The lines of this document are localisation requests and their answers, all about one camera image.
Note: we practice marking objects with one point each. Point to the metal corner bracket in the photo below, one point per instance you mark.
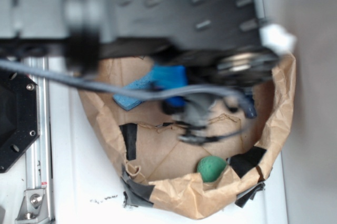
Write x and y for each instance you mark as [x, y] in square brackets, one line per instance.
[34, 207]

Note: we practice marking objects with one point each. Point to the blue rectangular block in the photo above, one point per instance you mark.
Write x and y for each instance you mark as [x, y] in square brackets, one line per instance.
[170, 77]

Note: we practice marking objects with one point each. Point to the aluminium extrusion rail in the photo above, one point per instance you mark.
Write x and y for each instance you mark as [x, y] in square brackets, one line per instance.
[38, 157]

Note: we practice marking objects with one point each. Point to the brown paper bag bin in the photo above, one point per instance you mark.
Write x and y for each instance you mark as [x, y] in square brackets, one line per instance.
[143, 146]

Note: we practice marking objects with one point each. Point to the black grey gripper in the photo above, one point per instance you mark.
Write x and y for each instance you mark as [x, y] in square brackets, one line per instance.
[192, 113]

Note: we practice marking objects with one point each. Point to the black hexagonal base plate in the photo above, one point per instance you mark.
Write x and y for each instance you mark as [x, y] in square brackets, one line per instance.
[19, 117]

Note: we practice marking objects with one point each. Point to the white tray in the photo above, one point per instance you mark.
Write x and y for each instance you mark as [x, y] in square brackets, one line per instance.
[87, 189]

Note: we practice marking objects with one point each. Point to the light blue sponge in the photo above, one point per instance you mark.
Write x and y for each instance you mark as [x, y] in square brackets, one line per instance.
[128, 103]

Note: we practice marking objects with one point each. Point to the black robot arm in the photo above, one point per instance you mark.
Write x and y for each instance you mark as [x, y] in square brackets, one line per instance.
[204, 49]

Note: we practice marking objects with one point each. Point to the green textured ball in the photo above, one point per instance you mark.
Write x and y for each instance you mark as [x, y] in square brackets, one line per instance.
[210, 168]

